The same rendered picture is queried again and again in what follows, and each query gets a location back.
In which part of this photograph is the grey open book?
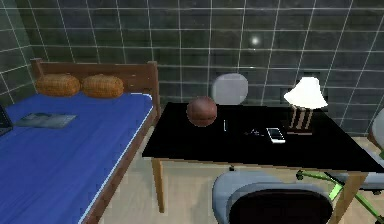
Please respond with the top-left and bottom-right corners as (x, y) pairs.
(14, 112), (78, 130)

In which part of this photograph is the grey chair with green frame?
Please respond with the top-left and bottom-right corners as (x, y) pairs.
(296, 108), (384, 224)

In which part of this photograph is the black laptop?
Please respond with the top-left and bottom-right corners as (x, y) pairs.
(0, 105), (14, 137)

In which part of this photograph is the small dark key ring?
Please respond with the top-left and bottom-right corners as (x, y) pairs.
(244, 128), (265, 138)

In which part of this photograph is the white shade table lamp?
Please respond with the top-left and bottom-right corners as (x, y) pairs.
(283, 76), (329, 136)

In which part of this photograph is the grey office chair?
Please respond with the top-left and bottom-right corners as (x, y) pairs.
(212, 170), (334, 224)

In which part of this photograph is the white mobile phone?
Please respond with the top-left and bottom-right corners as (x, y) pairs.
(265, 127), (287, 145)

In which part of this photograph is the brown basketball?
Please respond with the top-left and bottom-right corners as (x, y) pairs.
(186, 96), (218, 128)

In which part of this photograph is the orange woven pillow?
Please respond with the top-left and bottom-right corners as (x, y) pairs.
(34, 73), (82, 98)
(82, 73), (125, 99)

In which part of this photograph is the black top wooden table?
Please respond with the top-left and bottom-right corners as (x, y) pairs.
(141, 101), (384, 224)

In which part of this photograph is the grey round back chair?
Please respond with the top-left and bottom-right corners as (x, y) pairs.
(211, 72), (249, 106)

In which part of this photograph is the wooden bed with blue sheet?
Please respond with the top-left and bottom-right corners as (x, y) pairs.
(0, 57), (162, 224)

